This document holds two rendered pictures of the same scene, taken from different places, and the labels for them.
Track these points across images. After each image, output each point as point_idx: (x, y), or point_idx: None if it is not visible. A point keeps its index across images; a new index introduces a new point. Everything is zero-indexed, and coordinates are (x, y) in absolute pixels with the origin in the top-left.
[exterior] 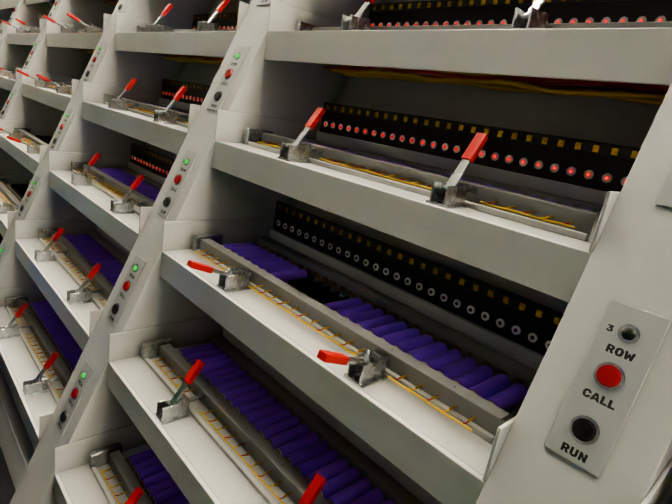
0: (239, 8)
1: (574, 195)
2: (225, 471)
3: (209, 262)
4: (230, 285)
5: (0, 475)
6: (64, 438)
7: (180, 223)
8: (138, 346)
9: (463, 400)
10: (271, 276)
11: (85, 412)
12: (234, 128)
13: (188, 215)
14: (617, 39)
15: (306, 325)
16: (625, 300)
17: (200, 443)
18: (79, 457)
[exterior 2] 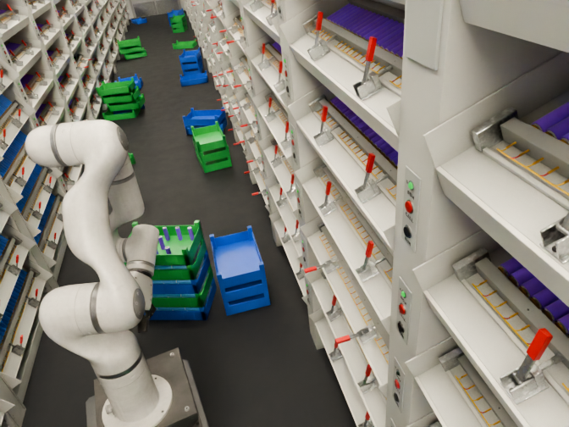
0: (281, 98)
1: None
2: (352, 346)
3: (326, 242)
4: (328, 269)
5: (306, 308)
6: (312, 309)
7: (307, 224)
8: (320, 274)
9: None
10: (345, 262)
11: (313, 302)
12: (307, 173)
13: (310, 219)
14: (380, 235)
15: (356, 296)
16: (397, 359)
17: (344, 331)
18: (321, 315)
